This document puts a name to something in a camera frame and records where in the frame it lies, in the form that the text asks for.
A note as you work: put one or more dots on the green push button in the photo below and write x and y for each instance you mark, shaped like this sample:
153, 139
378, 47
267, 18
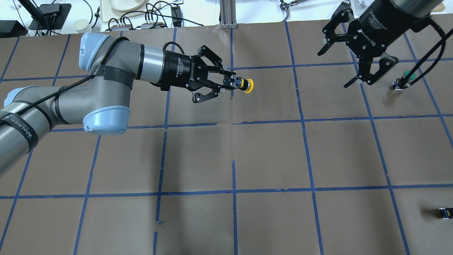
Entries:
404, 82

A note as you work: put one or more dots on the white paper cup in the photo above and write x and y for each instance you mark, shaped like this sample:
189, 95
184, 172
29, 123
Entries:
82, 26

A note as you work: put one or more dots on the beige plate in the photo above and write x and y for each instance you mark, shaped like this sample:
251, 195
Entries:
126, 5

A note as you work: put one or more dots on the aluminium frame post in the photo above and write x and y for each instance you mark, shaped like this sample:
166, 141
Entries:
228, 14

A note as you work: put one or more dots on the yellow push button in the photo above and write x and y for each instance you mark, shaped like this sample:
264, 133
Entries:
233, 82

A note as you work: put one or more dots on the small circuit board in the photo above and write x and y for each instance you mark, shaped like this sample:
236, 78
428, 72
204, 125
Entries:
119, 27
155, 25

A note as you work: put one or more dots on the beige tray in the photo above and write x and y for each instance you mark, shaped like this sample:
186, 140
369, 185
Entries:
107, 12

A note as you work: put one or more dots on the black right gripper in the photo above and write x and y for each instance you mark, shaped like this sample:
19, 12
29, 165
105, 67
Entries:
378, 25

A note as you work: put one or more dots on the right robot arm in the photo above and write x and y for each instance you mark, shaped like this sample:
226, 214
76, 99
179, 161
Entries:
420, 11

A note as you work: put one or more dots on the red push button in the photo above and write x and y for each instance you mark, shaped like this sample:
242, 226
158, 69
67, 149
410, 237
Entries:
445, 213

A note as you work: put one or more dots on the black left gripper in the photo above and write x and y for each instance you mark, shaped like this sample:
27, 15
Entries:
178, 72

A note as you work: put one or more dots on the black power adapter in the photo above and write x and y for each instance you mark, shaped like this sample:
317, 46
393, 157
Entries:
176, 16

